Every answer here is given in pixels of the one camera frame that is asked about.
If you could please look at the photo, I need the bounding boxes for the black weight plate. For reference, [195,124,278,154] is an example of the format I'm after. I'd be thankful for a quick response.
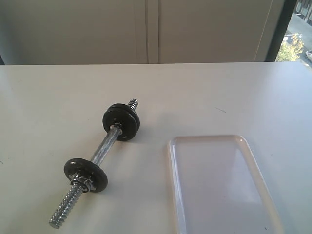
[108,103,141,134]
[102,107,137,142]
[64,158,108,193]

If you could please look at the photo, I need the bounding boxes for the chrome threaded dumbbell bar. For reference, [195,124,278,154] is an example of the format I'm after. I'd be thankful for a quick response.
[48,98,140,229]

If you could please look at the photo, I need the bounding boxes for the white rectangular tray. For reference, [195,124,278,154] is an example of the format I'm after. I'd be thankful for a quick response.
[168,135,284,234]

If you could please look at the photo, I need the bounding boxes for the chrome star collar nut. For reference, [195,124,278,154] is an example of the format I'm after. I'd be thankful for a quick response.
[69,173,96,193]

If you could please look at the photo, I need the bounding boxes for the thin white blind cord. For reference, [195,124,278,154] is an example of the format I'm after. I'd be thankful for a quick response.
[253,0,274,62]

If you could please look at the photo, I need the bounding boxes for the dark window frame post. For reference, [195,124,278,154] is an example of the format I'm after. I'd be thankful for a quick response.
[265,0,297,62]

